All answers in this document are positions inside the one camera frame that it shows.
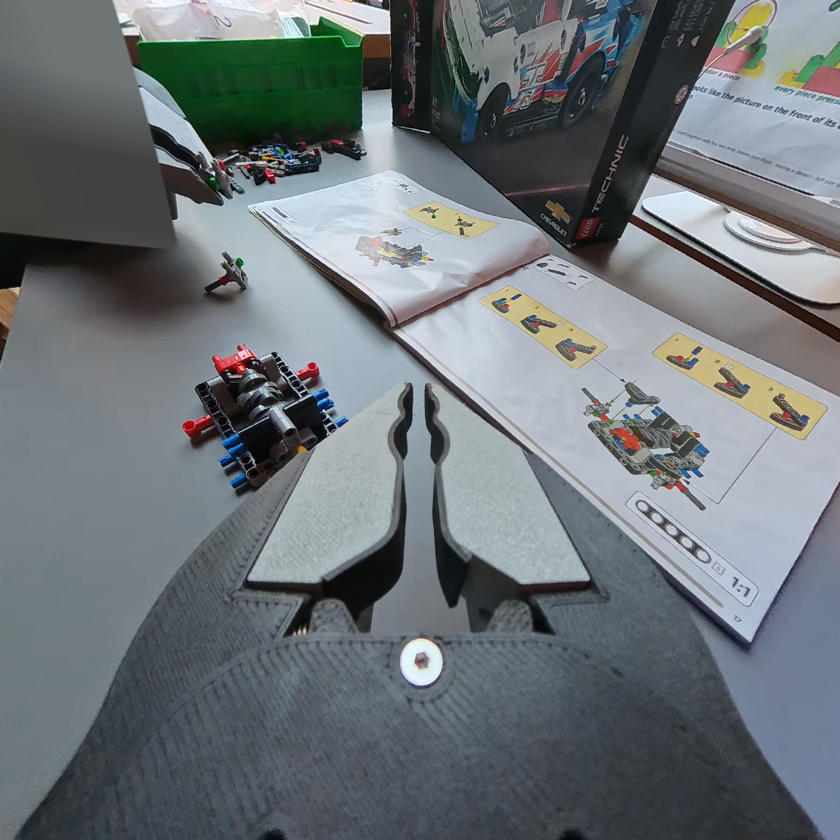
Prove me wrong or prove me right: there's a white flat stand base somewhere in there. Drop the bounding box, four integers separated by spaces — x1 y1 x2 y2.
642 190 840 306

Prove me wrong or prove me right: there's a black lego engine assembly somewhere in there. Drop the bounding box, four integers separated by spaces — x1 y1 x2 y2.
182 343 342 490

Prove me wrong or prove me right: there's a printed paper poster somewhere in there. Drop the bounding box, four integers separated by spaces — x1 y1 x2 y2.
676 0 840 198

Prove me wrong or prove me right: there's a small grey lego subassembly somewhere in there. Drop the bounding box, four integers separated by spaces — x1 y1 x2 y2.
197 154 235 198
203 252 250 294

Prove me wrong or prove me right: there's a pile of loose lego pieces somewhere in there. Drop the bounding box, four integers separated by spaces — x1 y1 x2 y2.
220 138 368 194

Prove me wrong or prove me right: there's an open lego instruction booklet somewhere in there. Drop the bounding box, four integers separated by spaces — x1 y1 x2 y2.
248 171 840 644

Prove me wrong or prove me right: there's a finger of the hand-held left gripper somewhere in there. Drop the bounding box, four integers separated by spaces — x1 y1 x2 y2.
134 66 206 173
157 147 225 207

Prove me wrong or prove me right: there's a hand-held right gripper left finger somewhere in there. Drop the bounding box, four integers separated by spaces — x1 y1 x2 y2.
244 382 414 632

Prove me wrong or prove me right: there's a green plastic bin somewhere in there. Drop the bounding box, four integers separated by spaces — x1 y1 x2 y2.
136 16 365 147

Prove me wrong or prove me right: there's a lego set box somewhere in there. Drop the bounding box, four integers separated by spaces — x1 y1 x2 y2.
390 0 739 252

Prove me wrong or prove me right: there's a white cable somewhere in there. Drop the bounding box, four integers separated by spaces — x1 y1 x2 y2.
715 26 769 67

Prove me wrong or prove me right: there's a clear plastic bag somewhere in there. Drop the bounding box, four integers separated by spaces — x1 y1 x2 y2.
112 0 316 40

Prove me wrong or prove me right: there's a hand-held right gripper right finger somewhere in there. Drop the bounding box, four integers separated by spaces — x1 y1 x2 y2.
424 382 593 632

